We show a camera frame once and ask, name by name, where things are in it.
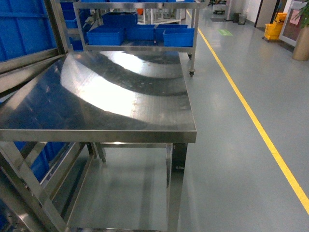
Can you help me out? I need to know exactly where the stainless steel shelf rack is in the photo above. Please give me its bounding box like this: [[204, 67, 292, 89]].
[[0, 0, 98, 232]]

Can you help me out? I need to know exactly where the stainless steel table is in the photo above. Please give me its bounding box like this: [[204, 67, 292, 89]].
[[0, 51, 197, 232]]

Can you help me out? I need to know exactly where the yellow mop bucket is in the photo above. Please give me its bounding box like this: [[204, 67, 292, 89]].
[[262, 13, 287, 42]]

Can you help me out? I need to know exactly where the plant in gold pot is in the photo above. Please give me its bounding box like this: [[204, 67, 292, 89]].
[[292, 0, 309, 61]]

